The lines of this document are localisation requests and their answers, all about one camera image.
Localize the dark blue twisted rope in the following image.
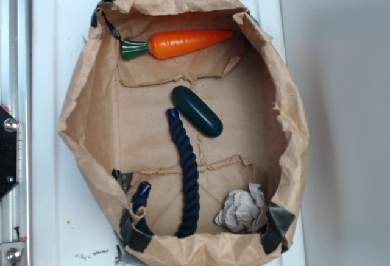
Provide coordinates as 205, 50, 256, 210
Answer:
131, 107, 200, 238

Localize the dark green toy cucumber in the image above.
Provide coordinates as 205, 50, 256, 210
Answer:
172, 86, 223, 138

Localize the brown paper bag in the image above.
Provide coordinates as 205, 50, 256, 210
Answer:
59, 0, 309, 265

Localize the orange plastic toy carrot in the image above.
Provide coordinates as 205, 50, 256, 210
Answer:
121, 29, 234, 60

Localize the crumpled white paper ball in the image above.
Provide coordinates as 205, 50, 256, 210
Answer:
214, 182, 268, 234

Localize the black metal bracket plate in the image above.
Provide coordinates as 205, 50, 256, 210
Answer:
0, 104, 19, 201

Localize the aluminium frame rail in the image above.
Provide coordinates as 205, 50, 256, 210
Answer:
1, 0, 32, 265

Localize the silver corner bracket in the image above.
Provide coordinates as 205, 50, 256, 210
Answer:
1, 242, 25, 266

